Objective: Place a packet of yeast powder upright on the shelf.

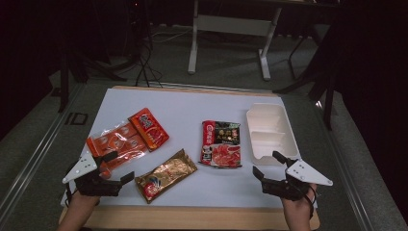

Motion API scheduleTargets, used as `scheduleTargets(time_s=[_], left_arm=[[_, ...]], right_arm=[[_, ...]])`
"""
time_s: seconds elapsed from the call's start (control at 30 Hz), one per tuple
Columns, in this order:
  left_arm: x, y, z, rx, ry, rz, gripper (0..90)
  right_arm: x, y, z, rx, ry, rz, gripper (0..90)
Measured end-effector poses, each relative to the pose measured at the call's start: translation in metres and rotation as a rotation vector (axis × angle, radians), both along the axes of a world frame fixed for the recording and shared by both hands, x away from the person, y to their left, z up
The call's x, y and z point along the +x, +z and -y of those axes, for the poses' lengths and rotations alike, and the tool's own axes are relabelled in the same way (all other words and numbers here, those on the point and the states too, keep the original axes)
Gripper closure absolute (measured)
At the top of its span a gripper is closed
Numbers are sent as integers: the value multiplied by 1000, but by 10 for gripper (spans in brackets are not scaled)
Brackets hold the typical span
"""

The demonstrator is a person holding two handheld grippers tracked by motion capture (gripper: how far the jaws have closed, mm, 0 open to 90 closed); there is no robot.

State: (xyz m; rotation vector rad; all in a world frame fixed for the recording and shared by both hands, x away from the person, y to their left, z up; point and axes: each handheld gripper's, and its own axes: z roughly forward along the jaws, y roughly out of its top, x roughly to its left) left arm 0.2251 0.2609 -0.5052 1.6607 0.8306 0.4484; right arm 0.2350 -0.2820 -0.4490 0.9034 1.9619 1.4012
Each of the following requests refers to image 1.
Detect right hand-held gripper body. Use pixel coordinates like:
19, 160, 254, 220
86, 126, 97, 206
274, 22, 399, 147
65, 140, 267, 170
261, 159, 334, 202

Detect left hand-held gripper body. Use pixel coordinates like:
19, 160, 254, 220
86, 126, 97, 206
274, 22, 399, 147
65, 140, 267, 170
62, 151, 121, 197

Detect clear bag of orange sachets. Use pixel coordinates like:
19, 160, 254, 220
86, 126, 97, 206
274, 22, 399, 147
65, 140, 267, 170
86, 121, 152, 180

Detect white compartment tray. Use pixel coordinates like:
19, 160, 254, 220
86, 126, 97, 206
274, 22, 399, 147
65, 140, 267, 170
245, 102, 301, 167

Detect gold foil packet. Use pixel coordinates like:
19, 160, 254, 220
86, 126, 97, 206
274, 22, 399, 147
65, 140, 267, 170
134, 148, 198, 205

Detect red and black soup packet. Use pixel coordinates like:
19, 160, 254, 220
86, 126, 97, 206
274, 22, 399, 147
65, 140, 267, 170
199, 119, 243, 169

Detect small red-orange sauce packet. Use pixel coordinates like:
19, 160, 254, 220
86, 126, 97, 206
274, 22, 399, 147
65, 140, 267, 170
127, 107, 170, 152

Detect person's left hand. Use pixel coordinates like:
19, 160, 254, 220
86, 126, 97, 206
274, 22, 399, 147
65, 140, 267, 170
67, 192, 101, 215

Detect person's right hand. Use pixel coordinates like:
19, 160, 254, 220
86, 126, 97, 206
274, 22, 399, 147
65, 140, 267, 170
281, 184, 319, 222

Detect black floor socket plate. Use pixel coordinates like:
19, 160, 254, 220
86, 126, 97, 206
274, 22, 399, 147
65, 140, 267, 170
64, 112, 89, 126

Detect wooden table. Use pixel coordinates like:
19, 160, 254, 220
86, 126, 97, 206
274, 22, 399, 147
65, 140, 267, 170
58, 85, 320, 231

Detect black angled stand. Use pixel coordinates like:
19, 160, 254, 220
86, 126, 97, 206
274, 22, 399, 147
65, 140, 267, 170
272, 18, 342, 131

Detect black tripod stand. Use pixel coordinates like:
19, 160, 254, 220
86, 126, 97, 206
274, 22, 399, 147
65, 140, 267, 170
57, 0, 129, 114

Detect white table board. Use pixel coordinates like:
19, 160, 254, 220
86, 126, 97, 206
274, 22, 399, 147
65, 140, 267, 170
61, 88, 319, 210

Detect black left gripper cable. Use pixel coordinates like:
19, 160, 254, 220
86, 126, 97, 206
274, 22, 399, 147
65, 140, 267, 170
64, 182, 80, 207

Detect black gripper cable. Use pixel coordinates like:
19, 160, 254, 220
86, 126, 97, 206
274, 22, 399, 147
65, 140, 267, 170
301, 186, 319, 220
64, 182, 80, 207

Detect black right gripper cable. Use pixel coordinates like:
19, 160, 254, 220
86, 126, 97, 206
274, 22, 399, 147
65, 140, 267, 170
301, 186, 319, 220

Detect metal floor rail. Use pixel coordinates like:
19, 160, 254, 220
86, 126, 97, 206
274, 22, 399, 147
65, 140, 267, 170
0, 83, 85, 219
316, 100, 377, 231

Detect black floor cables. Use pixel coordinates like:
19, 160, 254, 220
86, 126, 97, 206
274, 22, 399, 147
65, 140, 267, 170
134, 0, 165, 89

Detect white floor cable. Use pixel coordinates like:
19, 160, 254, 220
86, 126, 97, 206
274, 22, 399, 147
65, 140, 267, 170
149, 23, 194, 44

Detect white metal desk frame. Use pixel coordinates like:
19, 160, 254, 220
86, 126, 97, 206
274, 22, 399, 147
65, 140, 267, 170
187, 0, 283, 81

